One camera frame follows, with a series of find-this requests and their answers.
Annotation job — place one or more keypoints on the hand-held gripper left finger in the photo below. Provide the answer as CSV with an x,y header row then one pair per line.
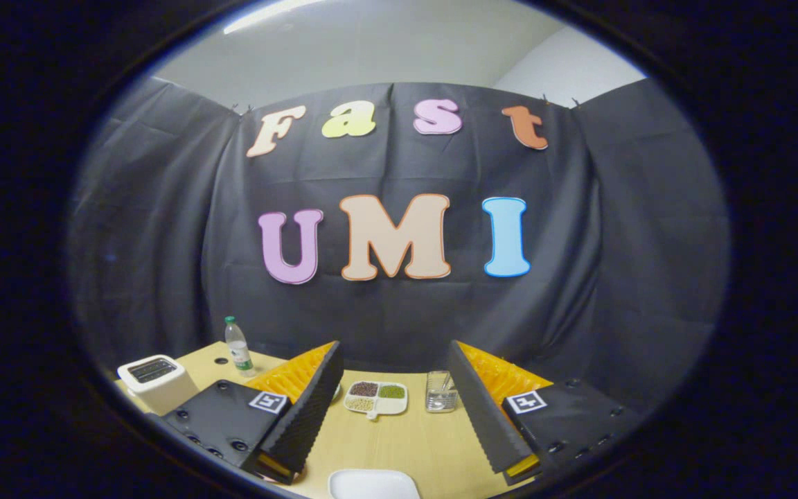
x,y
309,416

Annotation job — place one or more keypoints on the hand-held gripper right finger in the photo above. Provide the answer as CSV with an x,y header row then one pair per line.
x,y
482,416

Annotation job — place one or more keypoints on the pale green plate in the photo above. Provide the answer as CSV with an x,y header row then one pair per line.
x,y
336,394

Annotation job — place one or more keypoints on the white divided grain tray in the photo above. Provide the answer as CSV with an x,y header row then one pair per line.
x,y
376,398

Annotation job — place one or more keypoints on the clear water bottle green cap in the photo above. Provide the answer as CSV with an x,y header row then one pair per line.
x,y
240,350

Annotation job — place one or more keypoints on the white oval plate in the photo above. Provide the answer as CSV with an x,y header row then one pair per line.
x,y
375,485

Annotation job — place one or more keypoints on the white toaster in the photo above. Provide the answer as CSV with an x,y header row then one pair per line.
x,y
160,391

